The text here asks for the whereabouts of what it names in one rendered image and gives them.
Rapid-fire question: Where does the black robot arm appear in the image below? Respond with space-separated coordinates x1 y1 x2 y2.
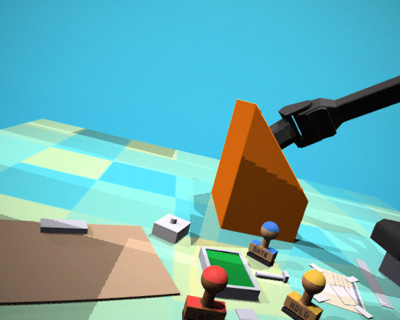
269 75 400 150

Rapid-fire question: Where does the wooden date stamp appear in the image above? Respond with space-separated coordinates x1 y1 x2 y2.
247 222 279 267

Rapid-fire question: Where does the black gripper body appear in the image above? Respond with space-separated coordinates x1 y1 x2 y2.
371 219 400 261

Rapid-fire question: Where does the red and brown fail stamp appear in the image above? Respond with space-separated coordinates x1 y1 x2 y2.
182 265 228 320

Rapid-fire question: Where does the tan clipboard with white clip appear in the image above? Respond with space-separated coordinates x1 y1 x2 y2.
0 218 180 305

